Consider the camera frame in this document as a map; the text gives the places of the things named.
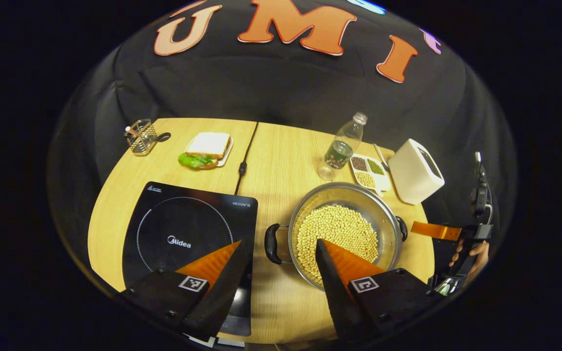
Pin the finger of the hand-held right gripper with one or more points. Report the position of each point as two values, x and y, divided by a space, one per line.
434 230

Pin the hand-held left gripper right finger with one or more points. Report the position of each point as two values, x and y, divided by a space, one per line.
334 292

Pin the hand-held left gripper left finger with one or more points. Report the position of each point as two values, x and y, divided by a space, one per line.
227 287

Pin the pile of yellow soybeans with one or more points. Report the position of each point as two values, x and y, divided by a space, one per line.
339 226

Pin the black induction cooktop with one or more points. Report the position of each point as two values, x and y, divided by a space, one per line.
183 219

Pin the white toaster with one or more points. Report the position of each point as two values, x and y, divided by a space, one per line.
415 173

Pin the white divided bean dish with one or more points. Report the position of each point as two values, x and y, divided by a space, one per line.
369 170

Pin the clear plastic water bottle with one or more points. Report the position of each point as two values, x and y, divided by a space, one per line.
342 148

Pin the sandwich with lettuce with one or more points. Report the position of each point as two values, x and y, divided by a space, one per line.
208 146

